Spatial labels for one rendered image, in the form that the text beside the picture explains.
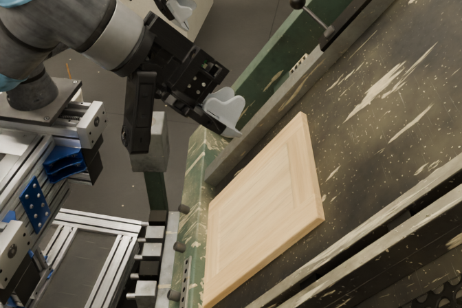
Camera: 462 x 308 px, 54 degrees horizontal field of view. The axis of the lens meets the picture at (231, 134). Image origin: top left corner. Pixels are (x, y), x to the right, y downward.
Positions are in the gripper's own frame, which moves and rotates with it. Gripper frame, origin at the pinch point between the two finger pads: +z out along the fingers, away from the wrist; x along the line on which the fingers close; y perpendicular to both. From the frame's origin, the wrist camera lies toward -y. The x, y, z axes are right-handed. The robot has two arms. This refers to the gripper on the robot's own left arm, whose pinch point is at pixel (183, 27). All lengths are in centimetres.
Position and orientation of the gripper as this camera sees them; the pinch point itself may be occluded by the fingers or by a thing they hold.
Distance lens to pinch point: 114.9
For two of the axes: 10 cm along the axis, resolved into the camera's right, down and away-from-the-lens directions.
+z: 4.6, 7.3, 5.1
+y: 8.6, -2.3, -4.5
